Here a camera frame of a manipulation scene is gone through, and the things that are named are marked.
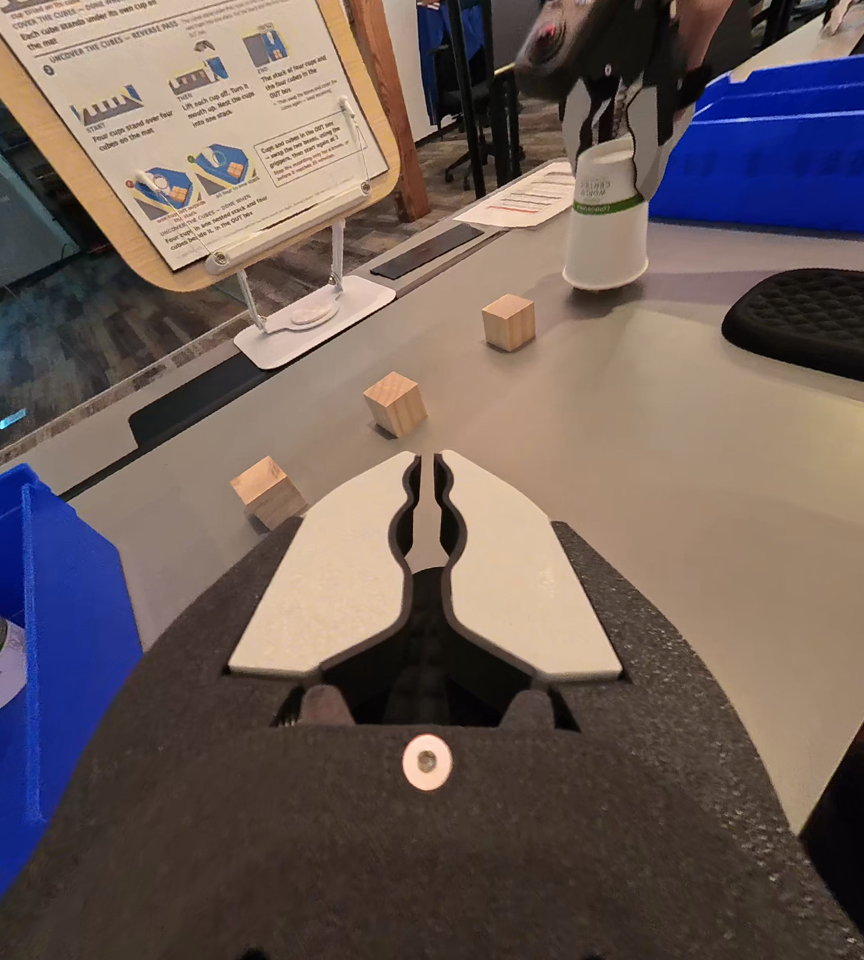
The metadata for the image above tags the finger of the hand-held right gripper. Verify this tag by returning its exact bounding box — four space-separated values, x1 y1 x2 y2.
561 77 609 177
625 84 694 201

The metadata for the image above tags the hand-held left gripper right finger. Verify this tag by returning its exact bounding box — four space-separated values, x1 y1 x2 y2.
433 448 624 684

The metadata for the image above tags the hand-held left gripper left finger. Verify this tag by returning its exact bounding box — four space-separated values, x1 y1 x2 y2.
228 450 423 674

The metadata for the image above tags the small wooden cube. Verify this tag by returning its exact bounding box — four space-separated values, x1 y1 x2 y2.
363 371 429 438
482 294 537 352
230 455 309 531

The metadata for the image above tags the blue plastic bin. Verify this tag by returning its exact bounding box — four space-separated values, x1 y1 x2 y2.
648 48 864 235
0 462 144 931

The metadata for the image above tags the person's right hand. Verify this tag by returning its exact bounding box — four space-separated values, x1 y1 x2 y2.
675 0 726 42

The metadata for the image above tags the laminated paper sheet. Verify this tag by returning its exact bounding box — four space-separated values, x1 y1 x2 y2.
453 161 577 231

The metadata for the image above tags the black pole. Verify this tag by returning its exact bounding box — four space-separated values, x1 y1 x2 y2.
443 0 489 200

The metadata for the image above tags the blue jacket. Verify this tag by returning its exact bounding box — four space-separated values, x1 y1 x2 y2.
417 0 495 84

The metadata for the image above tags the wooden pillar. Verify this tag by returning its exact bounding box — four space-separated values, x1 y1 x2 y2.
345 0 432 222

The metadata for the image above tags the printed instruction sheet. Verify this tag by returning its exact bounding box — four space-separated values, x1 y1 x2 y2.
0 0 390 273

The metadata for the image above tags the black desk cable flap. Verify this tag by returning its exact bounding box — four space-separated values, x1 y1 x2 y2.
369 223 486 280

